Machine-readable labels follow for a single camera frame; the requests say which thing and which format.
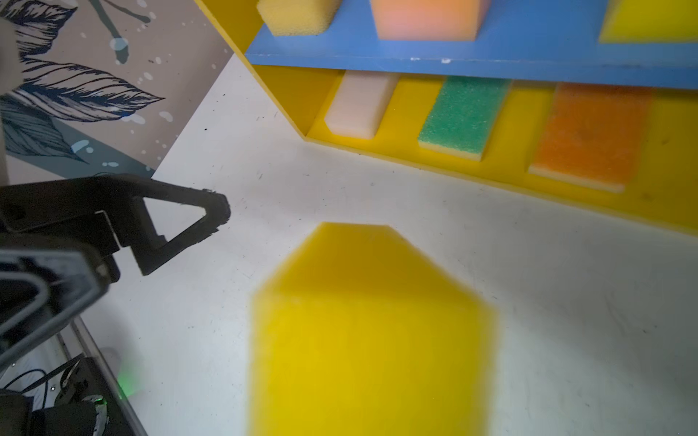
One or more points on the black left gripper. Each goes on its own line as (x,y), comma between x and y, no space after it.
(58,244)

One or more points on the pale pink sponge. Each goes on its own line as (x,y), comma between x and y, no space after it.
(360,102)

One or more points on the yellow rectangular sponge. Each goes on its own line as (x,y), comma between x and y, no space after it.
(298,17)

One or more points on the green scouring sponge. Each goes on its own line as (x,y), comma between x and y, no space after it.
(463,116)

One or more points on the salmon pink sponge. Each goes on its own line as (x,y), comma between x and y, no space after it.
(429,20)

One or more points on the orange scouring sponge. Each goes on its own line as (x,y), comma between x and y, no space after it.
(593,136)

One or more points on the small bright yellow sponge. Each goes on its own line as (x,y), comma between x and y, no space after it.
(649,21)

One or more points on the yellow wooden shelf unit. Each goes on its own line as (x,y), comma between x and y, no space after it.
(536,45)

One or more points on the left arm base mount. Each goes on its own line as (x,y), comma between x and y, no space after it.
(65,387)

